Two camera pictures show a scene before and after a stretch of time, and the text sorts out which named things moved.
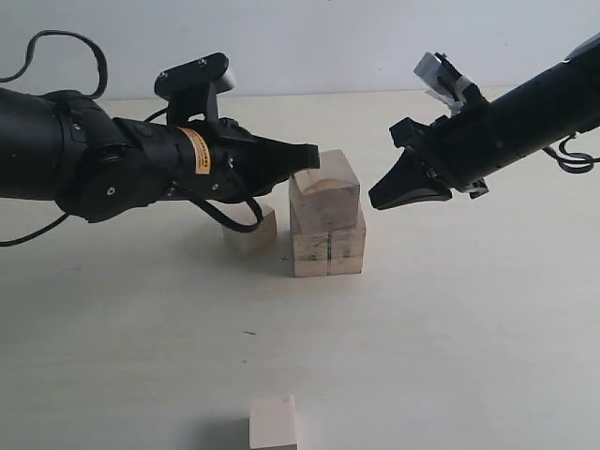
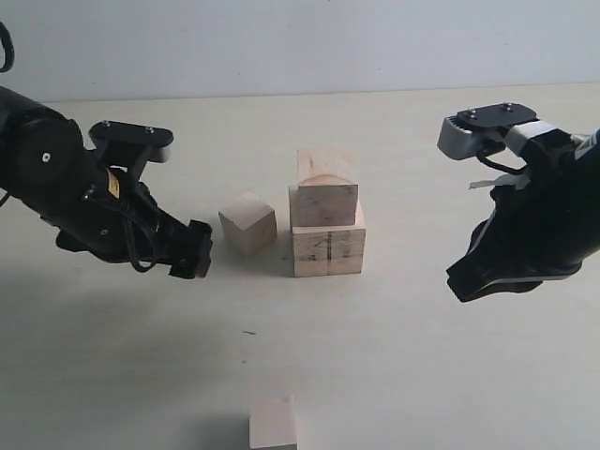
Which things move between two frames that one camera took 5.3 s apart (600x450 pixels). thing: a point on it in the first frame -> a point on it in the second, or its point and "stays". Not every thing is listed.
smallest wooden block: x=272 y=421 stays
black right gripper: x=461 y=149 -> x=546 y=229
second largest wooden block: x=325 y=198 stays
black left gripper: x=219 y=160 -> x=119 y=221
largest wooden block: x=330 y=252 stays
